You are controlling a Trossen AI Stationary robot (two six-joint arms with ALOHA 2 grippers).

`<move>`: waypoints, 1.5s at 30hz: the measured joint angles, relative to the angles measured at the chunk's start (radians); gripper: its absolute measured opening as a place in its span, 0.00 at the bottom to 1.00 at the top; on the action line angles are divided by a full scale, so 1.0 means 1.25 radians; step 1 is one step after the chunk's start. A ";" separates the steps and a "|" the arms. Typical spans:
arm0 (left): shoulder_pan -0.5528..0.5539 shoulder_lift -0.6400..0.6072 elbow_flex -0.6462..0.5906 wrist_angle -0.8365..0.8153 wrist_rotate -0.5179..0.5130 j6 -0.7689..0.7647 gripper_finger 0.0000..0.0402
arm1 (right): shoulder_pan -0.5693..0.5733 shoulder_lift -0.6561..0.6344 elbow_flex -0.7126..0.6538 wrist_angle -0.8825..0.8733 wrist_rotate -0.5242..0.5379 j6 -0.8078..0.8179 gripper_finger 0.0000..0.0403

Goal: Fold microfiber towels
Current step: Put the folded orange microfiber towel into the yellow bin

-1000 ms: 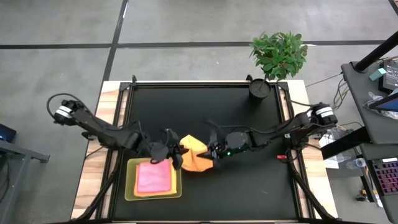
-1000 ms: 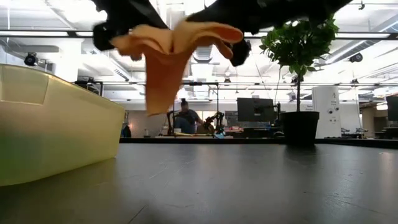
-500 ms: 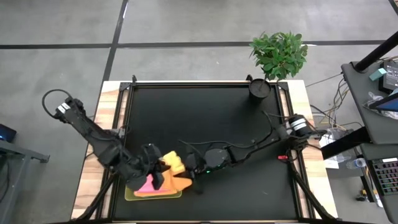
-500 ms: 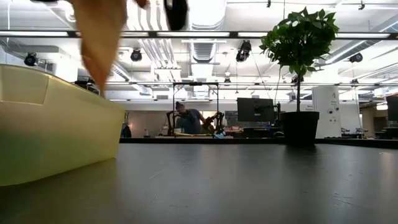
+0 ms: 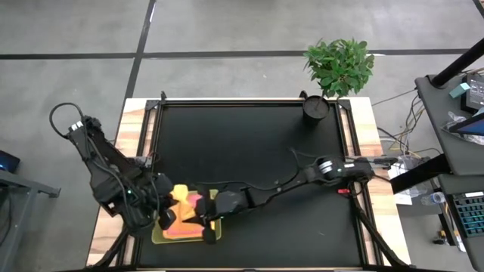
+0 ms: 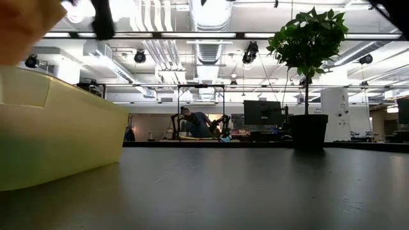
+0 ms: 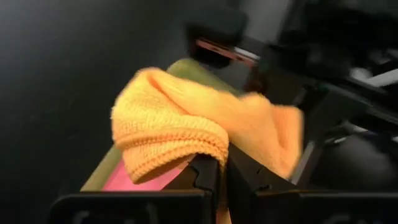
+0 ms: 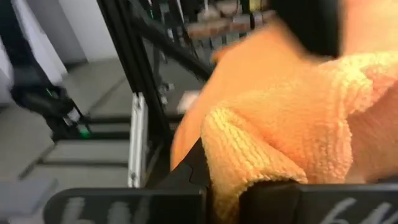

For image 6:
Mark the orange microfiber towel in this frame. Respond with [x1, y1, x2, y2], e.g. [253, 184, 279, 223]
[0, 0, 67, 66]

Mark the black overhead crossbar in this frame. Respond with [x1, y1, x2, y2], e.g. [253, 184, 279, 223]
[43, 31, 409, 41]

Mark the translucent green plastic bin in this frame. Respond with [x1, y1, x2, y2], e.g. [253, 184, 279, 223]
[0, 65, 129, 192]

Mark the person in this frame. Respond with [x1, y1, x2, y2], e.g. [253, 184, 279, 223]
[180, 107, 214, 139]

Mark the black computer monitor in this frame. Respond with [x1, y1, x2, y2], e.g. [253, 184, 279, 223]
[243, 100, 284, 126]

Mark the green plant in black pot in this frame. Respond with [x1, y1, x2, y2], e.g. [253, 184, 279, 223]
[266, 6, 350, 150]

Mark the black ceiling camera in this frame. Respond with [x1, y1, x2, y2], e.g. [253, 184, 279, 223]
[358, 53, 374, 66]
[241, 40, 259, 65]
[133, 50, 147, 65]
[24, 54, 40, 70]

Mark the black metal table frame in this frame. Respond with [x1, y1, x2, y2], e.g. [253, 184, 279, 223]
[123, 140, 409, 153]

